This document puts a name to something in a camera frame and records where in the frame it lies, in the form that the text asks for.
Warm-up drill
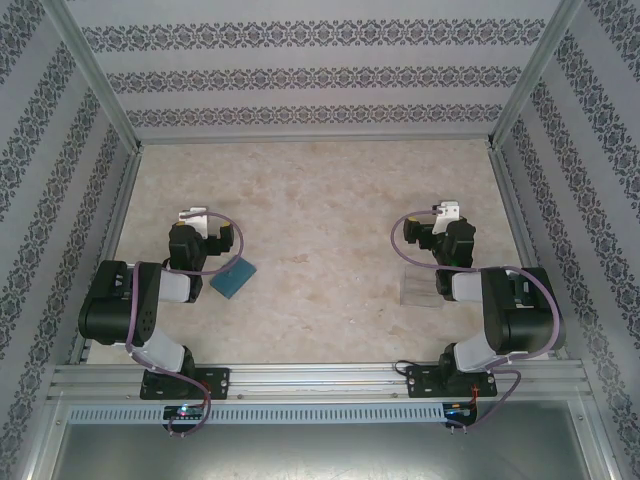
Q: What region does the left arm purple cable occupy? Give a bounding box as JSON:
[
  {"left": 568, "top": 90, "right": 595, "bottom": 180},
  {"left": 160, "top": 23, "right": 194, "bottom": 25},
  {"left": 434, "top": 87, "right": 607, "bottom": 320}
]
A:
[{"left": 124, "top": 210, "right": 246, "bottom": 437}]

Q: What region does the blue card holder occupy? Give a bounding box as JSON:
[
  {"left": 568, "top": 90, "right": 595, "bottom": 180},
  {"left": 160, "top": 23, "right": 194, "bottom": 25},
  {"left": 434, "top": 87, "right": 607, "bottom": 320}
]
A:
[{"left": 208, "top": 256, "right": 259, "bottom": 301}]

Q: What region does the aluminium frame post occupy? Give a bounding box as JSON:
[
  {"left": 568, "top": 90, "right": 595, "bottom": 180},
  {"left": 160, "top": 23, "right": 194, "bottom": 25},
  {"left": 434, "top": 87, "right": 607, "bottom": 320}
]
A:
[
  {"left": 485, "top": 0, "right": 587, "bottom": 151},
  {"left": 39, "top": 0, "right": 145, "bottom": 154}
]

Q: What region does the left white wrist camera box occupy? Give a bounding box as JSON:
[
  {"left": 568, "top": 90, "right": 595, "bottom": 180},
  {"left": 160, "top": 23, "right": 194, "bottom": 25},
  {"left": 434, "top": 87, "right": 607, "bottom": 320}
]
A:
[{"left": 178, "top": 204, "right": 211, "bottom": 240}]

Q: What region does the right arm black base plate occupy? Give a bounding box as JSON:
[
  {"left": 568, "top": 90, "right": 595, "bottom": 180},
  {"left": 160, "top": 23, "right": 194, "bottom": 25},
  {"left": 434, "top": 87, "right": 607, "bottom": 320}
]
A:
[{"left": 405, "top": 364, "right": 498, "bottom": 400}]

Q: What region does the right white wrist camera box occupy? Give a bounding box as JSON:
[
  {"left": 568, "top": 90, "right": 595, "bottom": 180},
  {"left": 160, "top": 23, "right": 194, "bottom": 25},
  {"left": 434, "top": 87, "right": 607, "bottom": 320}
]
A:
[{"left": 430, "top": 199, "right": 464, "bottom": 236}]

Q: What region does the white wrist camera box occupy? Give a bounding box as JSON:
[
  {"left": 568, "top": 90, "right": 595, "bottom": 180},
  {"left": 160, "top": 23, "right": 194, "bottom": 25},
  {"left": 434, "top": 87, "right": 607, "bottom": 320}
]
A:
[
  {"left": 430, "top": 199, "right": 464, "bottom": 236},
  {"left": 178, "top": 204, "right": 211, "bottom": 240}
]

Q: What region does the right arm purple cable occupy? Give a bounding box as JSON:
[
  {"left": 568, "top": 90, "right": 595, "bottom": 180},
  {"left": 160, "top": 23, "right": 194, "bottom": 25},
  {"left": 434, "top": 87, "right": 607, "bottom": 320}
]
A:
[{"left": 391, "top": 209, "right": 562, "bottom": 430}]

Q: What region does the aluminium side rail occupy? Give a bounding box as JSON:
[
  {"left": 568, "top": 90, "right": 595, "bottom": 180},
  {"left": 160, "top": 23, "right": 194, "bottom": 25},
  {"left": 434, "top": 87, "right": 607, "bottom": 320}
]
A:
[
  {"left": 487, "top": 144, "right": 570, "bottom": 361},
  {"left": 67, "top": 147, "right": 146, "bottom": 365}
]

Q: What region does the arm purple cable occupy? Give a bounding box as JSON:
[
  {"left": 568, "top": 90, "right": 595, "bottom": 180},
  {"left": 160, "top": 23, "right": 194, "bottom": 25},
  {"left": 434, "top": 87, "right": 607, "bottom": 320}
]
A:
[
  {"left": 391, "top": 209, "right": 562, "bottom": 430},
  {"left": 124, "top": 210, "right": 246, "bottom": 437}
]

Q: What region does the aluminium mounting rail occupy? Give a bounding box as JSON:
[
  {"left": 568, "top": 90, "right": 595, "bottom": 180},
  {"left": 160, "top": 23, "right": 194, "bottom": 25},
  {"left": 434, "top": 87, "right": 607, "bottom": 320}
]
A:
[{"left": 48, "top": 363, "right": 587, "bottom": 402}]

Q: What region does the clear acrylic card stand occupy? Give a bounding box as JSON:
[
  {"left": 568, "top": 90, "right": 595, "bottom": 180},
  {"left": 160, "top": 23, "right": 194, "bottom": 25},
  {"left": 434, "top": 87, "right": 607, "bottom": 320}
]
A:
[{"left": 398, "top": 263, "right": 447, "bottom": 308}]

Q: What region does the grey slotted cable duct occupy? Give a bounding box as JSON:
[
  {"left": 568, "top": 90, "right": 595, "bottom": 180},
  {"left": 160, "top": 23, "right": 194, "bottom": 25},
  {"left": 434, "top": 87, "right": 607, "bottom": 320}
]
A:
[{"left": 67, "top": 402, "right": 447, "bottom": 423}]

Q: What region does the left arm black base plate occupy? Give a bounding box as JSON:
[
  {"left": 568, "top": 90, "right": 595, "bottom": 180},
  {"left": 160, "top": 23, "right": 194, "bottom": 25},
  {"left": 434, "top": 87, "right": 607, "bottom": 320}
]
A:
[{"left": 141, "top": 367, "right": 232, "bottom": 401}]

